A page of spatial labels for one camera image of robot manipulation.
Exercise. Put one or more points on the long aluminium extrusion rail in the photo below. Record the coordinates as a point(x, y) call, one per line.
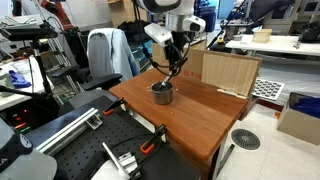
point(88, 120)

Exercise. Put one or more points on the small aluminium bracket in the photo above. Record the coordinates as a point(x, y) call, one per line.
point(124, 167)

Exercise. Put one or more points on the blue cloth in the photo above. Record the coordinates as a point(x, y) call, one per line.
point(18, 80)

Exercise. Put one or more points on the white background table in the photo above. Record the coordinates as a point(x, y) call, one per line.
point(276, 43)

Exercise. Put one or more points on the small wooden box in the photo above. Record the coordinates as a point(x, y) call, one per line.
point(262, 35)

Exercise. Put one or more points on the red robot arm background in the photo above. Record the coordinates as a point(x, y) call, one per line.
point(55, 7)

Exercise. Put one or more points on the black and white marker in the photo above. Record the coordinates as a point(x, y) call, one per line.
point(166, 80)

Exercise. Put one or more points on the brown cardboard panel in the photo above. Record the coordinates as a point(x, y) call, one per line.
point(230, 72)

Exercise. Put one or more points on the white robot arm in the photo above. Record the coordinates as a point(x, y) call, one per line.
point(180, 21)

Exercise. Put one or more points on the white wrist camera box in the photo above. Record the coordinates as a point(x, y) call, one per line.
point(158, 33)

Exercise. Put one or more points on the cardboard box with blue item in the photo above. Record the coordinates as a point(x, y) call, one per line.
point(300, 118)

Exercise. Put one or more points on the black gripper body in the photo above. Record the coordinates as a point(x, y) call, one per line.
point(175, 47)

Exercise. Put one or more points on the orange black clamp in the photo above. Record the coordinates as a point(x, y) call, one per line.
point(149, 145)
point(113, 105)

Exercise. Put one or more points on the grey office chair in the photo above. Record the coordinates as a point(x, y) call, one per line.
point(99, 73)

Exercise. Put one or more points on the silver metal pot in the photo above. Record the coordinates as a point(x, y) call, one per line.
point(162, 95)

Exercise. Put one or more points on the black perforated breadboard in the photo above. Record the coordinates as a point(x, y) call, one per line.
point(119, 131)

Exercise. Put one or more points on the black camera on stand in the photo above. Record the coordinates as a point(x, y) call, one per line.
point(34, 33)

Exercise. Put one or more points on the round black floor drain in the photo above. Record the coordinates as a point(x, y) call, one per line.
point(245, 139)

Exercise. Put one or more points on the orange black clamp far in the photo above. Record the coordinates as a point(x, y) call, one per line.
point(113, 105)

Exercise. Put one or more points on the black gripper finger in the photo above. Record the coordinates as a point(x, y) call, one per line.
point(172, 69)
point(179, 68)

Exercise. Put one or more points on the orange black clamp near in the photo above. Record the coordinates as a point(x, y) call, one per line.
point(149, 145)

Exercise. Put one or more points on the white perforated tray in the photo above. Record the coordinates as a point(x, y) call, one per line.
point(267, 89)

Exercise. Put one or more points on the light blue jacket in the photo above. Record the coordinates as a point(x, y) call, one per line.
point(123, 60)

